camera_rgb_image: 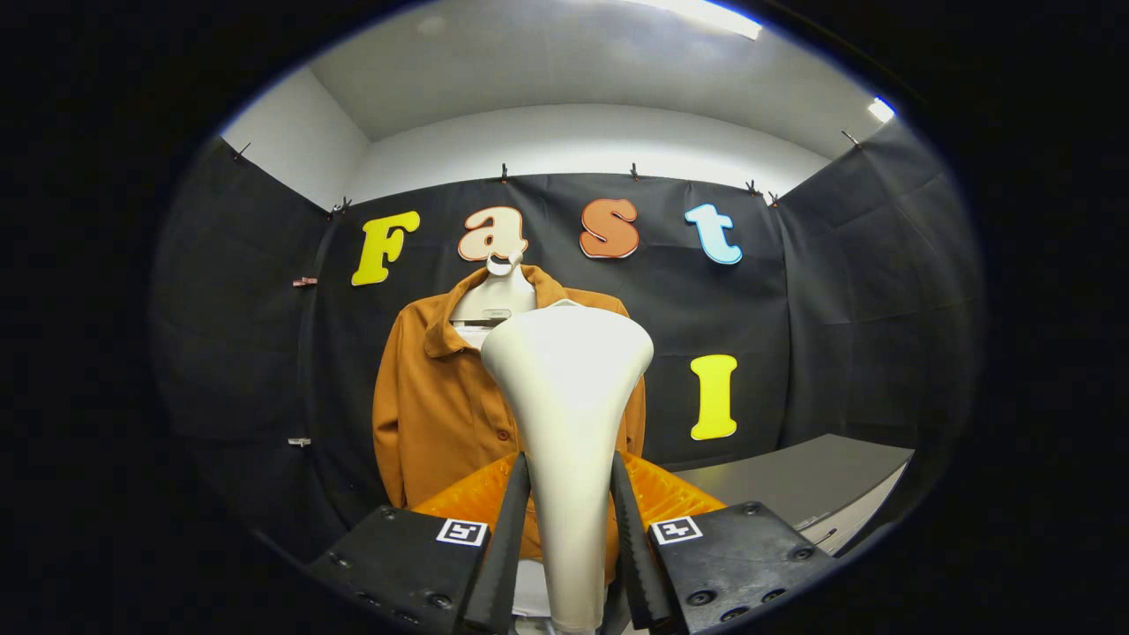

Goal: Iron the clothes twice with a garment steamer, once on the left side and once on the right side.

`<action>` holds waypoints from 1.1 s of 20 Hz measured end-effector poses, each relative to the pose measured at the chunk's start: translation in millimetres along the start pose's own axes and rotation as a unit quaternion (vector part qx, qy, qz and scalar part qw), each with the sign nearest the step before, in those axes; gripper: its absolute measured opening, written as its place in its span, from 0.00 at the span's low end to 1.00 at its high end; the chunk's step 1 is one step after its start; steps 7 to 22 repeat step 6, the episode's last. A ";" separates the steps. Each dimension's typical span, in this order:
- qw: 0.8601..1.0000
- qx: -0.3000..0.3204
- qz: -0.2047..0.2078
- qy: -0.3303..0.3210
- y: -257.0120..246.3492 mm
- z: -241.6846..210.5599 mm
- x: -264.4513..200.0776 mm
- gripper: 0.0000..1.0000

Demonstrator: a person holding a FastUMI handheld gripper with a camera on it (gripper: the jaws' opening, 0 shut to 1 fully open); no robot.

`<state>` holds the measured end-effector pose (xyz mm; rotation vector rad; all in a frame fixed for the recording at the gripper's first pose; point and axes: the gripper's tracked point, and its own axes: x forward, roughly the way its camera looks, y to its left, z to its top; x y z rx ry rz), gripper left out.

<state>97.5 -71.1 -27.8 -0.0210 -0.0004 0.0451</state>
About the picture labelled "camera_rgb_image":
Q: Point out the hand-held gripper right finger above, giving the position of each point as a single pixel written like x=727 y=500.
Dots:
x=633 y=556

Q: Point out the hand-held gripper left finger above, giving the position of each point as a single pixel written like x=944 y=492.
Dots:
x=507 y=556

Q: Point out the brown button-up shirt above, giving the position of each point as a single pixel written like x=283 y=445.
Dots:
x=432 y=414

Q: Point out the white garment steamer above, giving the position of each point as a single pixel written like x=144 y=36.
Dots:
x=564 y=379

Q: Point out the white clothes hanger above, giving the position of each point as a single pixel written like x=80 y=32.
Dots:
x=494 y=295

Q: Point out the white mannequin torso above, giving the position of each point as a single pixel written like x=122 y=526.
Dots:
x=529 y=591

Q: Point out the grey table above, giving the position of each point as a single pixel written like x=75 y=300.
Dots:
x=811 y=467

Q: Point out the black backdrop cloth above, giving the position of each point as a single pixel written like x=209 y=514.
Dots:
x=838 y=309

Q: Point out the small ceiling light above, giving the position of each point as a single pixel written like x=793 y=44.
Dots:
x=881 y=109

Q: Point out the long ceiling light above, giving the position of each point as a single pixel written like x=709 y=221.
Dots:
x=706 y=13

